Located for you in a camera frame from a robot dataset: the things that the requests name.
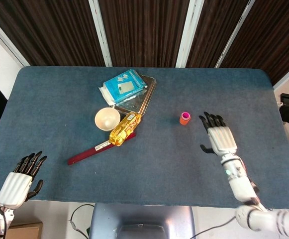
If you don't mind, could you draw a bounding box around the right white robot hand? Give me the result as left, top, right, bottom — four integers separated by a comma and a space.
198, 111, 238, 162

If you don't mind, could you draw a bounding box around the golden snack package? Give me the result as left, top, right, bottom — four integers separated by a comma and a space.
108, 112, 143, 147

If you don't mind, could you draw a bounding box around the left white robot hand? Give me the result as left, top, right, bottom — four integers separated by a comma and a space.
0, 150, 48, 209

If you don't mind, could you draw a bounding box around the blue cardboard product box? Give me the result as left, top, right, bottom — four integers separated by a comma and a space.
98, 69, 148, 106

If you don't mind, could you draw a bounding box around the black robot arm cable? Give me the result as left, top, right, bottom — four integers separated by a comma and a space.
191, 215, 237, 238

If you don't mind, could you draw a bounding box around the brown cardboard box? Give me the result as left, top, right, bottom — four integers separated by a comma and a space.
0, 200, 43, 239

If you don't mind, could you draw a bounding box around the blue table cloth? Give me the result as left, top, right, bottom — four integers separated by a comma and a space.
0, 65, 289, 210

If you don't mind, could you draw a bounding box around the silver metal tray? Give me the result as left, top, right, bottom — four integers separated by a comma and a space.
114, 74, 158, 117

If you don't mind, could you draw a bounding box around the dark red long shoehorn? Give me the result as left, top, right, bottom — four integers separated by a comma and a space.
67, 131, 137, 166

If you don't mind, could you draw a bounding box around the cream round bowl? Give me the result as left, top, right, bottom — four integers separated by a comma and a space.
95, 107, 121, 132

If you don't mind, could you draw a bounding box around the dark brown slatted panel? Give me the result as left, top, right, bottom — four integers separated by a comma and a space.
220, 0, 289, 85
98, 0, 191, 67
186, 0, 249, 68
0, 0, 105, 67

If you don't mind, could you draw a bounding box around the black floor cable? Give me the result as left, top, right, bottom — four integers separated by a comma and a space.
69, 204, 95, 239

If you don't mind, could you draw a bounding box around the grey robot torso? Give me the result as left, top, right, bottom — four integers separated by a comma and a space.
89, 203, 196, 239

